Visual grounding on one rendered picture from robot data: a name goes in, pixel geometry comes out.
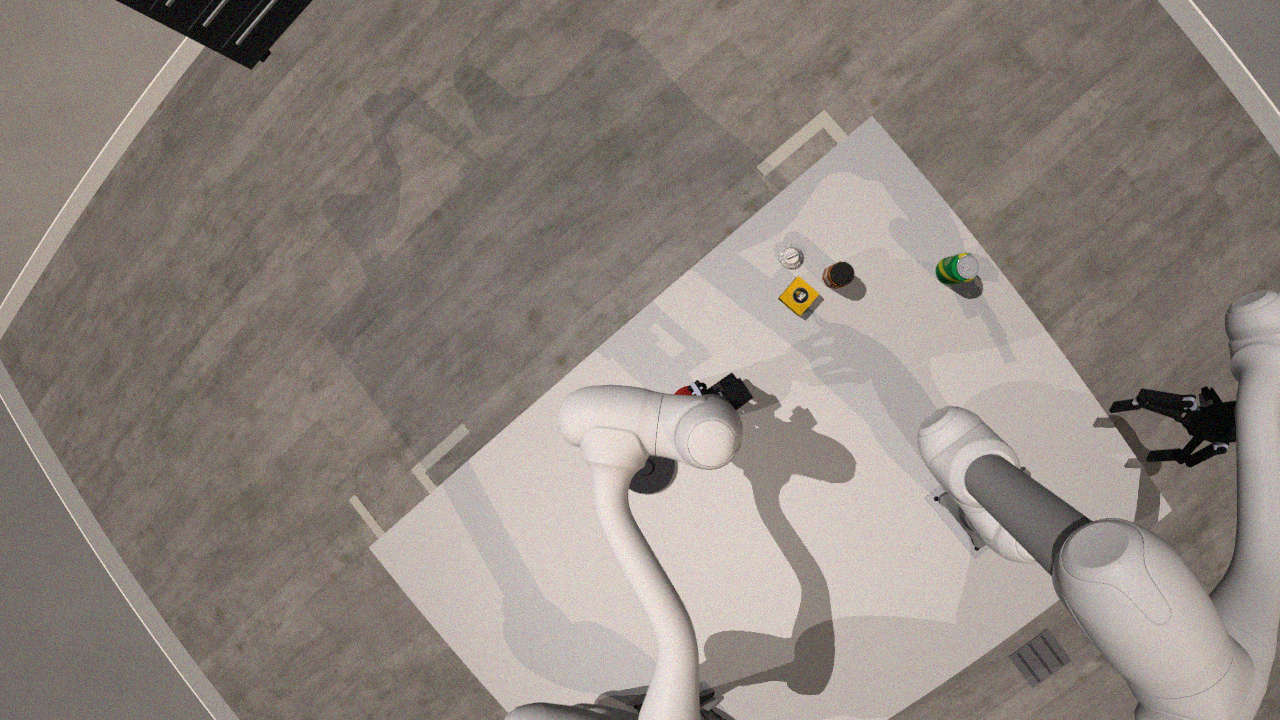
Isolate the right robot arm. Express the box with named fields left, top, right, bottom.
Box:
left=916, top=290, right=1280, bottom=720

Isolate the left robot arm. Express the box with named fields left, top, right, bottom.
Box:
left=504, top=375, right=753, bottom=720

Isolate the paprika spice jar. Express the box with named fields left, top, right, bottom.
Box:
left=822, top=261, right=854, bottom=290

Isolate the dark grey round disc with center stud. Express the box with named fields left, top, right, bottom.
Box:
left=628, top=455, right=675, bottom=495

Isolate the green and yellow drink can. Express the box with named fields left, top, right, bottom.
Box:
left=936, top=252, right=980, bottom=284

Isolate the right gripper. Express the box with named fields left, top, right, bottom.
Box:
left=1108, top=389, right=1236, bottom=468

